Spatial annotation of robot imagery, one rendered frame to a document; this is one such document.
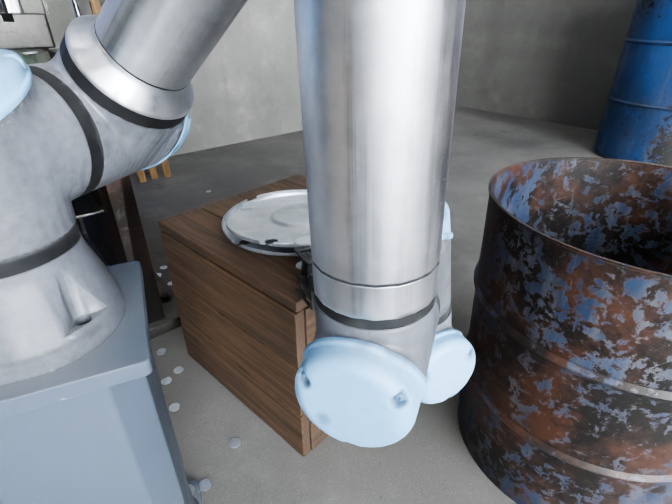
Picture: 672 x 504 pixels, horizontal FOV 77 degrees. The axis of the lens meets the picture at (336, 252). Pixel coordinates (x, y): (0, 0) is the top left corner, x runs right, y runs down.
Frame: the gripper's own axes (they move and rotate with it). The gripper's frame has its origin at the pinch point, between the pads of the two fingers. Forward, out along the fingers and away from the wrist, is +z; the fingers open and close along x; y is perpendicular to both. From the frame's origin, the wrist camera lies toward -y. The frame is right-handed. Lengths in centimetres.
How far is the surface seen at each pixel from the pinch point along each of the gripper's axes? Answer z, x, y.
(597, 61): 144, -17, -260
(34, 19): 50, -36, 36
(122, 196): 39.1, -1.7, 28.7
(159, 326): 40, 32, 28
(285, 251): 4.9, 3.0, 4.4
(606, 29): 142, -36, -260
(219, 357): 15.7, 28.4, 17.4
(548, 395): -30.6, 15.8, -19.9
